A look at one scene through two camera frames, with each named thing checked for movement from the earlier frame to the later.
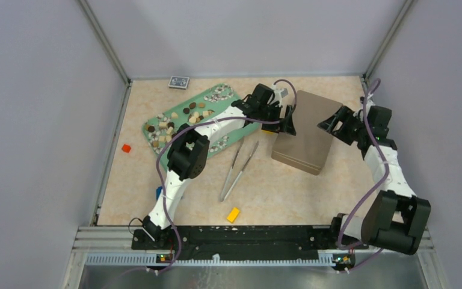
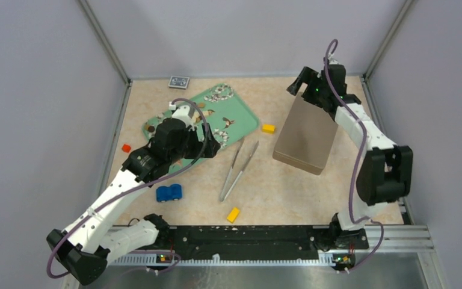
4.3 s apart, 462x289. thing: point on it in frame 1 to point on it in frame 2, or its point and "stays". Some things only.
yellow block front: x=232 y=216 stays
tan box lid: x=308 y=149 stays
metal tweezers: x=224 y=194 stays
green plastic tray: x=160 y=129 stays
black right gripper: x=345 y=115 to x=308 y=77
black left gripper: x=287 y=127 to x=198 y=145
